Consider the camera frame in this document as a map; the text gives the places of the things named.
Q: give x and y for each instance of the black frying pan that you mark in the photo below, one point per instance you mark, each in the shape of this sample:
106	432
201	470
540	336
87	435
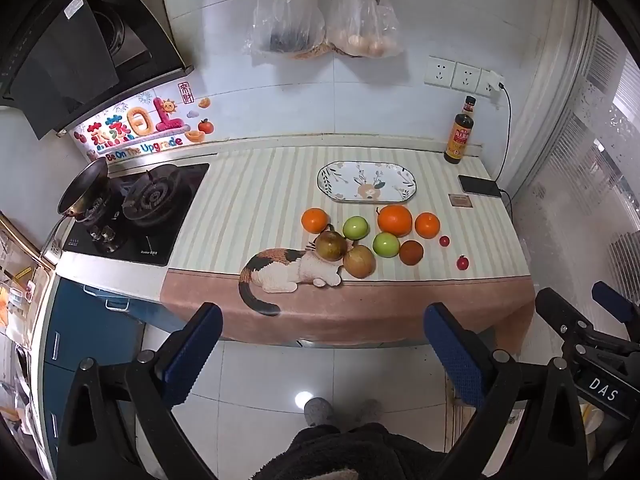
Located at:
85	185

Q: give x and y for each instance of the colourful wall sticker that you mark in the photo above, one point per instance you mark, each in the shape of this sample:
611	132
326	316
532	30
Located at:
145	120

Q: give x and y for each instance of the frosted glass sliding door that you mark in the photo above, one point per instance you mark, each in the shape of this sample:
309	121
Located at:
595	135

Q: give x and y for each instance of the grey slipper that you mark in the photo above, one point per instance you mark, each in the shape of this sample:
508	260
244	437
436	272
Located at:
370	409
318	410

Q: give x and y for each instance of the plastic bag with eggs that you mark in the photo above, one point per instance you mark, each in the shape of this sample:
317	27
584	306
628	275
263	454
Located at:
360	25

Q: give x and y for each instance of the black range hood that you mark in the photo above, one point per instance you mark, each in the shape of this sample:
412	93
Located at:
75	45

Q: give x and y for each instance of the dark soy sauce bottle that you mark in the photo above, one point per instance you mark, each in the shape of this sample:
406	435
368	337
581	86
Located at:
460	140

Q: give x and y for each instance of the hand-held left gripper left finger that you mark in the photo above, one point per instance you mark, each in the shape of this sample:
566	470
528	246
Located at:
197	355

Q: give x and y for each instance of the dark red orange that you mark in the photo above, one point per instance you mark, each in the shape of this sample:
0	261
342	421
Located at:
411	252

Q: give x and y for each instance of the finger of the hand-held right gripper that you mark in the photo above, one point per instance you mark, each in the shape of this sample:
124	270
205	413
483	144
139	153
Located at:
557	310
612	301

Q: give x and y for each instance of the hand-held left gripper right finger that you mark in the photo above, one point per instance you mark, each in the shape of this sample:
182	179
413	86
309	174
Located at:
452	355

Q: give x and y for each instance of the cluttered storage shelf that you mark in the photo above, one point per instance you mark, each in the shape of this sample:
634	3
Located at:
17	285

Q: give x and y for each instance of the red yellow apple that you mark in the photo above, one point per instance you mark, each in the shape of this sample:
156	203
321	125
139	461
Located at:
359	261

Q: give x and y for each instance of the green apple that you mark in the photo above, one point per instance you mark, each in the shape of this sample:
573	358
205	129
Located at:
356	227
386	244

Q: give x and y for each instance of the dark brown apple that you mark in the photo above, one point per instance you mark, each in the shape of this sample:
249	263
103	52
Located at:
330	246

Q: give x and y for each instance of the white wall socket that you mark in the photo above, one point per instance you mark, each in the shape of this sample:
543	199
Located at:
440	71
481	84
466	77

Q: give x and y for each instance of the plastic bag with dark contents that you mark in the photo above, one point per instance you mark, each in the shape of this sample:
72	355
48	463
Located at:
287	15

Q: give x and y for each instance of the large orange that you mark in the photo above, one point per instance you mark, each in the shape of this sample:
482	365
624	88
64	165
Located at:
395	220

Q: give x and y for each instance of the small brown card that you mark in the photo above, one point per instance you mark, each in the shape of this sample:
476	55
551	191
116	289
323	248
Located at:
460	199

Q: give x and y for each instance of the oval floral ceramic plate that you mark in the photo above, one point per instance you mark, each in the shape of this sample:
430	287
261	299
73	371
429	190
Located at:
350	180

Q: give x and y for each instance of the blue kitchen cabinet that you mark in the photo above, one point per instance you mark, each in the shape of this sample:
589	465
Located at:
90	330

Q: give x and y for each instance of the black gas stove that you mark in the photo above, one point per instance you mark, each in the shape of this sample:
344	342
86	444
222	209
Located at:
150	240

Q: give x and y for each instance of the black smartphone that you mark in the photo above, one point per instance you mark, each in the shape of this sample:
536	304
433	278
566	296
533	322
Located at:
479	186

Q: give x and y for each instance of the white charger plug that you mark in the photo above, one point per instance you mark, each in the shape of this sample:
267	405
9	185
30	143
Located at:
495	82

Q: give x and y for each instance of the small orange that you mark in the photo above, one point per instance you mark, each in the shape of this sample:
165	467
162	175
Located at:
315	220
426	225

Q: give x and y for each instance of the person's dark fleece clothing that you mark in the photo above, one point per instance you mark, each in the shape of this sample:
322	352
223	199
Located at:
350	452

